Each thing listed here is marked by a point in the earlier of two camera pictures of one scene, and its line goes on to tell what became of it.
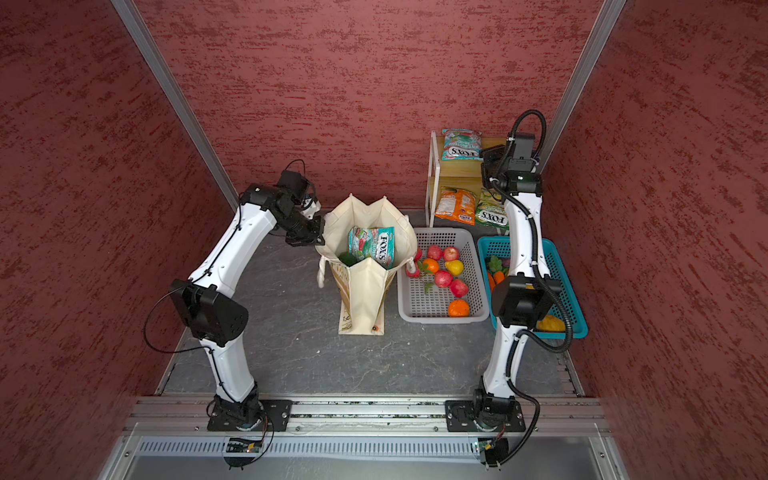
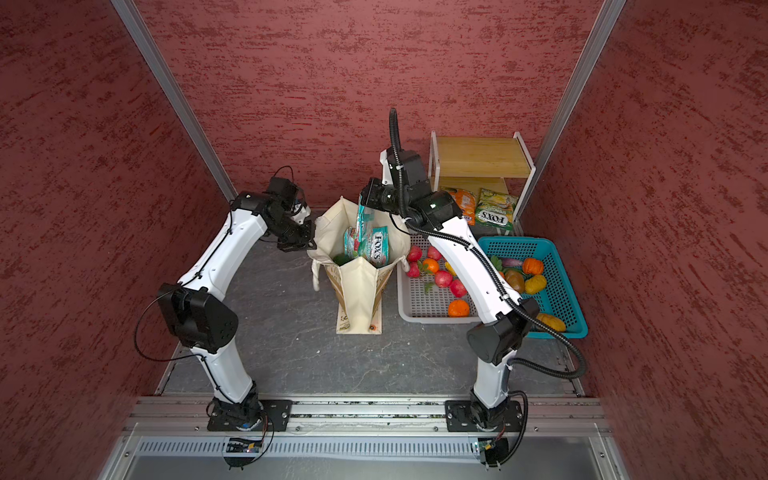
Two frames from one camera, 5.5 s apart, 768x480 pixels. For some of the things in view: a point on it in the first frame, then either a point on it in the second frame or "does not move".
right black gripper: (490, 155) -> (373, 198)
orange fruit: (458, 308) does not move
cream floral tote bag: (362, 290) does not move
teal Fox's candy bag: (462, 144) -> (363, 247)
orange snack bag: (456, 204) does not move
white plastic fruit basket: (415, 305) does not move
